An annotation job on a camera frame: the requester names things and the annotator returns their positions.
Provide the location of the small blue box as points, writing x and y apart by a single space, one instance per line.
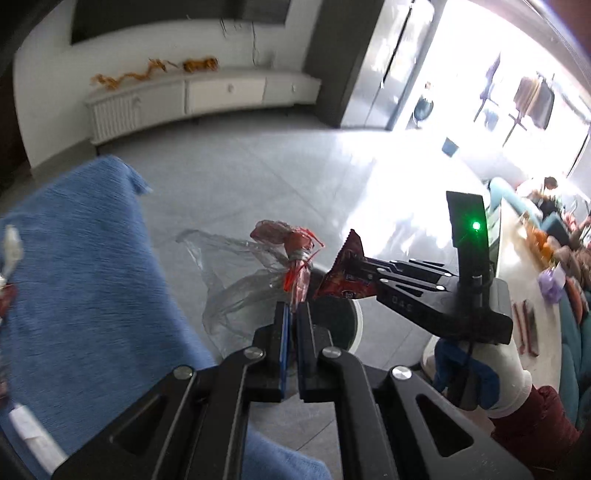
449 146

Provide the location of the golden tiger ornament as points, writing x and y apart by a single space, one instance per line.
199 64

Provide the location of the white tv cabinet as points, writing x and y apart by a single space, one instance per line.
221 92

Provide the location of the hanging blue garment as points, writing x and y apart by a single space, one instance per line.
490 78

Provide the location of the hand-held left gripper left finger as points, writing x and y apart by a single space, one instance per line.
284 355

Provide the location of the reddish brown stick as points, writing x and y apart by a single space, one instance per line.
519 327

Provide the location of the clear plastic bag red print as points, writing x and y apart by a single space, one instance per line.
231 258

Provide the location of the purple plastic bag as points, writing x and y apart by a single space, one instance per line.
551 286

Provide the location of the white coffee table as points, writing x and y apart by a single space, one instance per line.
519 272

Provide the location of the black wall television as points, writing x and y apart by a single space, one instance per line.
161 18

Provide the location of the red snack wrapper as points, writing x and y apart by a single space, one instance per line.
344 277

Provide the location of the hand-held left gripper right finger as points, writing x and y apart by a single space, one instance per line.
302 355

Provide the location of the white crumpled wrapper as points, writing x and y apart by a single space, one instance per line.
11 244

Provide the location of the teal sofa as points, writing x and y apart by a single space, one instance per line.
572 332

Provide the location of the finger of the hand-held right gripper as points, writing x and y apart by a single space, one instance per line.
415 270
406 285

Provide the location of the person's right hand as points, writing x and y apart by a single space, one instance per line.
501 369

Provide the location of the white paper scrap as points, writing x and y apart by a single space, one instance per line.
30 431

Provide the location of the hanging dark garment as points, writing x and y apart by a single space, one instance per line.
535 101

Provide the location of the dark red wrapper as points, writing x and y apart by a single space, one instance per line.
4 300

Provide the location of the blue fluffy blanket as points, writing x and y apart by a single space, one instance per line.
83 277

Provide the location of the grey steel refrigerator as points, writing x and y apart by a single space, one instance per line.
369 69

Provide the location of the golden dragon ornament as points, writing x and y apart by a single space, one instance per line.
111 82

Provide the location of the person's right forearm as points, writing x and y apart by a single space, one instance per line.
540 429

